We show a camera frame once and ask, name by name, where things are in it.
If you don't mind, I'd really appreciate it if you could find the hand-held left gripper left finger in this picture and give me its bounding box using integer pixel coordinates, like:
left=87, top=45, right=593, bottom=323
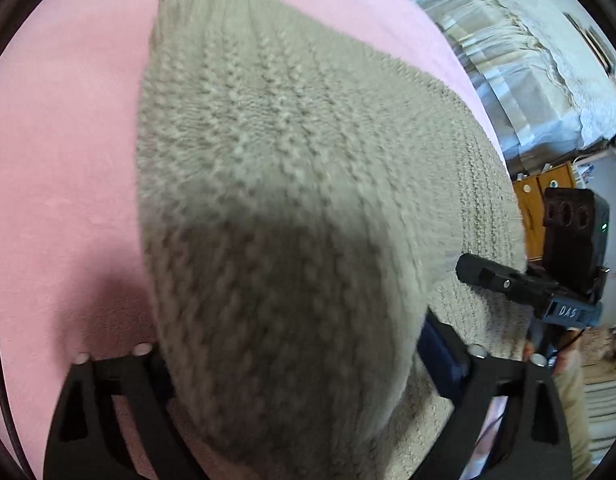
left=42, top=342, right=204, bottom=480

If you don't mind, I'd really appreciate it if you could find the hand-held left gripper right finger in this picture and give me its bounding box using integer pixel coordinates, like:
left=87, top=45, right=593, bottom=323
left=408, top=307, right=574, bottom=480

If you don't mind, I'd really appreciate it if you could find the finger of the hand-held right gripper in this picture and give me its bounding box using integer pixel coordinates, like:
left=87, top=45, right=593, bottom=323
left=455, top=252, right=561, bottom=318

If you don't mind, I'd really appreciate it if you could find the beige knit sweater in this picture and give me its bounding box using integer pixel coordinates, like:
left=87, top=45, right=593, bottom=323
left=135, top=0, right=531, bottom=480

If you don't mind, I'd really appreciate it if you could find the person's right forearm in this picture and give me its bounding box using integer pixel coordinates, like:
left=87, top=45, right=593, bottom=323
left=550, top=360, right=596, bottom=468

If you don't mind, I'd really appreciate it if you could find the person's right hand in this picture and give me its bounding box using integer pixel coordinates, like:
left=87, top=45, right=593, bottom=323
left=521, top=340, right=583, bottom=373

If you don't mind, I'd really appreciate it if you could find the yellow wooden cabinet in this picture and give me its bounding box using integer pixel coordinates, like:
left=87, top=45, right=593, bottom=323
left=510, top=161, right=581, bottom=263

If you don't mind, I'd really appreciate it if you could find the grey striped cloth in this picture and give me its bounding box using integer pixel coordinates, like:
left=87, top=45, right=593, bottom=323
left=585, top=380, right=616, bottom=456

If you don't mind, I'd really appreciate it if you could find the white lace cover cloth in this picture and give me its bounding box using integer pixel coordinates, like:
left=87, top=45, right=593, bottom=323
left=373, top=0, right=616, bottom=161

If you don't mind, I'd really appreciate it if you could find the pink bed blanket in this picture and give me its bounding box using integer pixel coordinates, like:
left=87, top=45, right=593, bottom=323
left=0, top=0, right=504, bottom=480

